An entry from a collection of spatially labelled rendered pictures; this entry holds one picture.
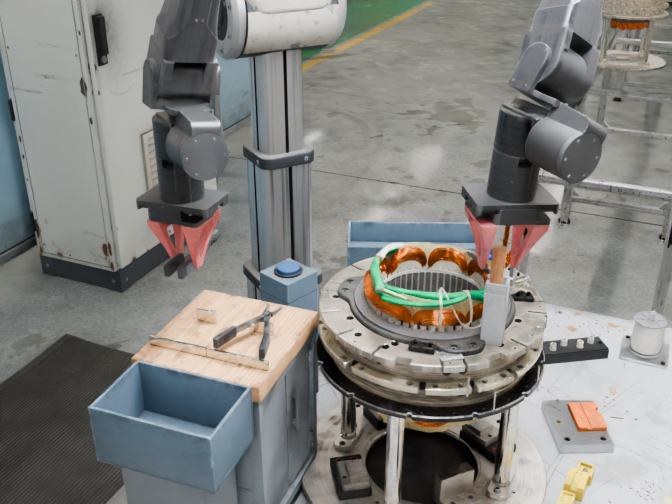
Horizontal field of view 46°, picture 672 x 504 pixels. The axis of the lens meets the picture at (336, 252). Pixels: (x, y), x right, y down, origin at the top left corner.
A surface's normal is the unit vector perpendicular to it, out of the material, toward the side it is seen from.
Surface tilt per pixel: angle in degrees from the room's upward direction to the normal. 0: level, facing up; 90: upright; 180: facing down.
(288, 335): 0
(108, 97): 90
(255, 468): 90
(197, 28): 112
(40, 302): 0
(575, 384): 0
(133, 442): 90
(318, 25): 108
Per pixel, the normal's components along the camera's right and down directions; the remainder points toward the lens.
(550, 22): -0.72, -0.26
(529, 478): 0.00, -0.89
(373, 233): -0.03, 0.45
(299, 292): 0.72, 0.31
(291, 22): 0.48, 0.54
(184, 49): 0.41, 0.71
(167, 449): -0.36, 0.42
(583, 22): 0.60, 0.11
